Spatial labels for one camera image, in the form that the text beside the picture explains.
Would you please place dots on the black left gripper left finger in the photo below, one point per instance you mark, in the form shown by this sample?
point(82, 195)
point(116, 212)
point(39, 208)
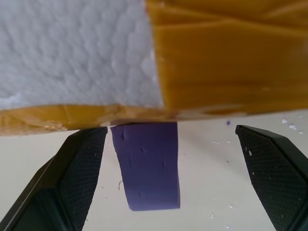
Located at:
point(72, 178)

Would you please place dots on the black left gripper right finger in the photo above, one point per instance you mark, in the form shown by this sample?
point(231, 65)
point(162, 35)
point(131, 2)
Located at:
point(276, 178)

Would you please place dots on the white foam box with tape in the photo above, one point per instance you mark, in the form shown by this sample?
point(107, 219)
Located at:
point(144, 60)

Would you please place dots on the purple foam block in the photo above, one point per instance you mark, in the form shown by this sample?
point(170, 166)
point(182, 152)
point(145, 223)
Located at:
point(148, 166)

